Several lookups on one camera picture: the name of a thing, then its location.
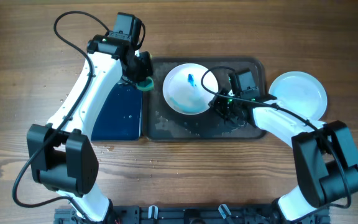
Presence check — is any green yellow sponge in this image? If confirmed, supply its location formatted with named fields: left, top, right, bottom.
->
left=136, top=77, right=154, bottom=91

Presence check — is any white plate top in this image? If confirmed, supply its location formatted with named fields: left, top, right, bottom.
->
left=163, top=63, right=214, bottom=115

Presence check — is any pale blue plate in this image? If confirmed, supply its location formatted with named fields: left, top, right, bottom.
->
left=268, top=71, right=328, bottom=120

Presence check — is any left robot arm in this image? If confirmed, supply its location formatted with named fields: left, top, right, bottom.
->
left=24, top=32, right=152, bottom=223

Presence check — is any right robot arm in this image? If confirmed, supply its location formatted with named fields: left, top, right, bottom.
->
left=210, top=92, right=358, bottom=223

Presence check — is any black water tray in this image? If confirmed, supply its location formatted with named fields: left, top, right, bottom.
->
left=91, top=84, right=142, bottom=141

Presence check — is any brown serving tray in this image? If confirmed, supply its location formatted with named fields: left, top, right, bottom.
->
left=142, top=57, right=267, bottom=141

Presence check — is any right black cable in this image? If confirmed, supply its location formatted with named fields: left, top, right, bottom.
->
left=200, top=65, right=352, bottom=218

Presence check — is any black cable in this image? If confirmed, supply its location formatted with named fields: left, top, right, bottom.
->
left=12, top=11, right=147, bottom=218
left=200, top=65, right=352, bottom=218

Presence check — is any left black cable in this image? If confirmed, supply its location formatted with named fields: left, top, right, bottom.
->
left=12, top=11, right=147, bottom=218

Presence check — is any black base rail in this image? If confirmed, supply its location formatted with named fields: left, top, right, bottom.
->
left=53, top=203, right=331, bottom=224

